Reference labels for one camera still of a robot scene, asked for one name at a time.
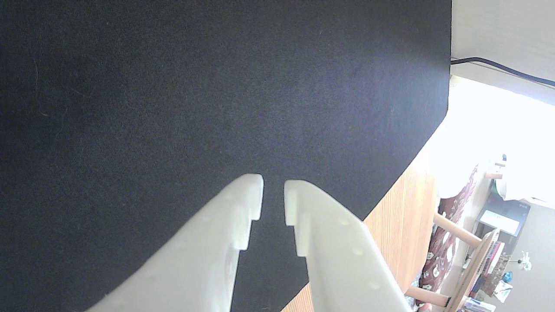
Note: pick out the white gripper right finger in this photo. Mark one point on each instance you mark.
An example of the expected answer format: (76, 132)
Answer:
(338, 260)

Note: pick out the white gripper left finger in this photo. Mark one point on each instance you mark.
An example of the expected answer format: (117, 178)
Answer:
(204, 242)

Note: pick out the red patterned cloth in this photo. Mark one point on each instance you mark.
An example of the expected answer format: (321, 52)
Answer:
(442, 255)

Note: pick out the black desk mat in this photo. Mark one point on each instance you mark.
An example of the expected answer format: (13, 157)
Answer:
(195, 95)

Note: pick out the black box device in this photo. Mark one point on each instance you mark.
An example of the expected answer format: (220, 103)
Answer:
(503, 216)

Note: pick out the wooden chair frame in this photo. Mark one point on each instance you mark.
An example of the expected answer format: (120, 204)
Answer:
(455, 229)

